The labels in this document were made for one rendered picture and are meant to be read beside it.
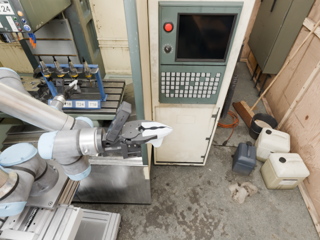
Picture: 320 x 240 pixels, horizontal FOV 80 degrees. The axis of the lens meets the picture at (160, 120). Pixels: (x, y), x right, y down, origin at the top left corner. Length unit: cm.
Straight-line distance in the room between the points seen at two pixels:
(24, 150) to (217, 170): 197
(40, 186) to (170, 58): 98
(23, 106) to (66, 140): 18
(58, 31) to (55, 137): 170
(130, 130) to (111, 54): 209
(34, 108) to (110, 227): 138
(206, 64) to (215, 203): 144
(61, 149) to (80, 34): 171
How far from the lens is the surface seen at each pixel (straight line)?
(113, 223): 188
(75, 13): 211
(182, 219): 209
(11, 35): 181
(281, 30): 293
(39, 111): 68
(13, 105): 68
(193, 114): 165
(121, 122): 50
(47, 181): 100
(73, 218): 104
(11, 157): 90
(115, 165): 143
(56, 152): 58
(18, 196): 84
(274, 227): 232
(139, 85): 89
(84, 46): 222
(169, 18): 119
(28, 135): 199
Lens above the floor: 198
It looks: 45 degrees down
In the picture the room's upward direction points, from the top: straight up
